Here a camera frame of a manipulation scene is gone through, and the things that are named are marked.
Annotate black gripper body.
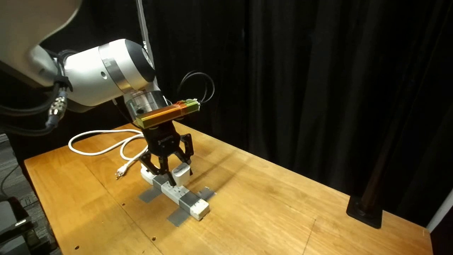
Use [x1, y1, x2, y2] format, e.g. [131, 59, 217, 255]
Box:
[143, 121, 179, 154]

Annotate white charger head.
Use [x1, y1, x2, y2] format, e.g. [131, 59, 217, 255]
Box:
[172, 163, 191, 185]

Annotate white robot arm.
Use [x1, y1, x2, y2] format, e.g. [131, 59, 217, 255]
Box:
[0, 0, 200, 185]

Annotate white power strip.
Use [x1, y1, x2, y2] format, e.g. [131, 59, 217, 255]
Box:
[141, 163, 210, 225]

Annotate white vertical pole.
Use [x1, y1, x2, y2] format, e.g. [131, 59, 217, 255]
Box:
[135, 0, 162, 110]

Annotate black curtain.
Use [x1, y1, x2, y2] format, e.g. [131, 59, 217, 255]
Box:
[145, 0, 453, 225]

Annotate black pole base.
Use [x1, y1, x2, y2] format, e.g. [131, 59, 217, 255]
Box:
[347, 160, 383, 229]

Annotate white power cord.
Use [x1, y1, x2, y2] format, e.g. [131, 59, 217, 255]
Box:
[67, 127, 156, 180]

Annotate grey duct tape strip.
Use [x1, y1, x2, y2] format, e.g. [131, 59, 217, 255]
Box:
[169, 187, 216, 226]
[149, 175, 189, 202]

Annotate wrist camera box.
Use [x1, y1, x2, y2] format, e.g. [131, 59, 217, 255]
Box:
[133, 99, 201, 129]

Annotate black camera cable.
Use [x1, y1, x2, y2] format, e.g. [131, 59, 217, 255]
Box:
[176, 69, 217, 104]

